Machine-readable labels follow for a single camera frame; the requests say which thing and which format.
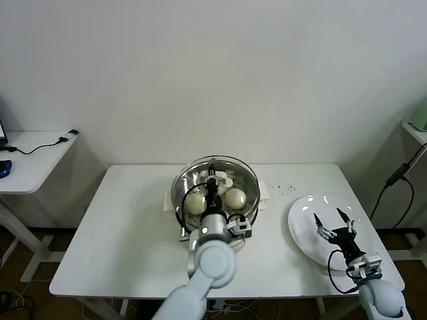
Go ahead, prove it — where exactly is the black cable with adapter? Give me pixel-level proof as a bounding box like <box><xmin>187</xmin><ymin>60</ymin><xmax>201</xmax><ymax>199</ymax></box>
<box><xmin>0</xmin><ymin>129</ymin><xmax>80</xmax><ymax>155</ymax></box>

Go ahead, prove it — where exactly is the black power cable with brick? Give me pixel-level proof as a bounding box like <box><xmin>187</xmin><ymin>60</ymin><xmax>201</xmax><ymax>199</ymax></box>
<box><xmin>368</xmin><ymin>143</ymin><xmax>427</xmax><ymax>231</ymax></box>

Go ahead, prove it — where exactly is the white round plate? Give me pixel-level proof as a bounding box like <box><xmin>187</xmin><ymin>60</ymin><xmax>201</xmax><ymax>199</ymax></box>
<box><xmin>287</xmin><ymin>195</ymin><xmax>375</xmax><ymax>271</ymax></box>

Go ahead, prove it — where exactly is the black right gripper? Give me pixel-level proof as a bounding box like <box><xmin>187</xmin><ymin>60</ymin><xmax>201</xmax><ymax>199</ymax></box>
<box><xmin>313</xmin><ymin>208</ymin><xmax>365</xmax><ymax>263</ymax></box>

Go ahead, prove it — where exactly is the white shelf table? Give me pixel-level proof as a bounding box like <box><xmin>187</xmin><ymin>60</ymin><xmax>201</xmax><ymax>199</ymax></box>
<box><xmin>388</xmin><ymin>120</ymin><xmax>427</xmax><ymax>264</ymax></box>

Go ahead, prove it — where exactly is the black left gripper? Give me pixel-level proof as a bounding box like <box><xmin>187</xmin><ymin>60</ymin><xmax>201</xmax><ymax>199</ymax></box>
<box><xmin>204</xmin><ymin>163</ymin><xmax>224</xmax><ymax>216</ymax></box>

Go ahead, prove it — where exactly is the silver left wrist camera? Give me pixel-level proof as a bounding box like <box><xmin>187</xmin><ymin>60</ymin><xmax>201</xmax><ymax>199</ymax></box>
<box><xmin>226</xmin><ymin>215</ymin><xmax>254</xmax><ymax>238</ymax></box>

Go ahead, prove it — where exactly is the white side table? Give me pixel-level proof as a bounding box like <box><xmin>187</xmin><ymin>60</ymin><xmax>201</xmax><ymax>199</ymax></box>
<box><xmin>0</xmin><ymin>131</ymin><xmax>81</xmax><ymax>284</ymax></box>

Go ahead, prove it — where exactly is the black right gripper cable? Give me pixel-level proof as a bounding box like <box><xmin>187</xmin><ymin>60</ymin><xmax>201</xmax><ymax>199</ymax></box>
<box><xmin>327</xmin><ymin>250</ymin><xmax>360</xmax><ymax>295</ymax></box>

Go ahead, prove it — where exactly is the white steamed baozi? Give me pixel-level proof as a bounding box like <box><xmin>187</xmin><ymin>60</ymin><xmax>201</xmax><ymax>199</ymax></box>
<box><xmin>225</xmin><ymin>188</ymin><xmax>248</xmax><ymax>210</ymax></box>
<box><xmin>185</xmin><ymin>194</ymin><xmax>206</xmax><ymax>215</ymax></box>

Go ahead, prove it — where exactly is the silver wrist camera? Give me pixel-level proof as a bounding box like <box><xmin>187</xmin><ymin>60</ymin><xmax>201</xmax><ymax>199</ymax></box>
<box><xmin>226</xmin><ymin>215</ymin><xmax>254</xmax><ymax>238</ymax></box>
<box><xmin>346</xmin><ymin>252</ymin><xmax>383</xmax><ymax>280</ymax></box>

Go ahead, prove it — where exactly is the stainless steel steamer basket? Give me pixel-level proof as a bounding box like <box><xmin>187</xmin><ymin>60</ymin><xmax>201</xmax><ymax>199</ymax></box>
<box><xmin>162</xmin><ymin>156</ymin><xmax>271</xmax><ymax>234</ymax></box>

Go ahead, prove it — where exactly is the round glass pot lid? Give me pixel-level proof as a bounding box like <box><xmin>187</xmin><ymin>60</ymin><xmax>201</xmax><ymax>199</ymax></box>
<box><xmin>170</xmin><ymin>153</ymin><xmax>260</xmax><ymax>231</ymax></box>

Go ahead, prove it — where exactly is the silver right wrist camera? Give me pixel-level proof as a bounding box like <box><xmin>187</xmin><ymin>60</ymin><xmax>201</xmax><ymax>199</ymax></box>
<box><xmin>346</xmin><ymin>252</ymin><xmax>383</xmax><ymax>280</ymax></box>

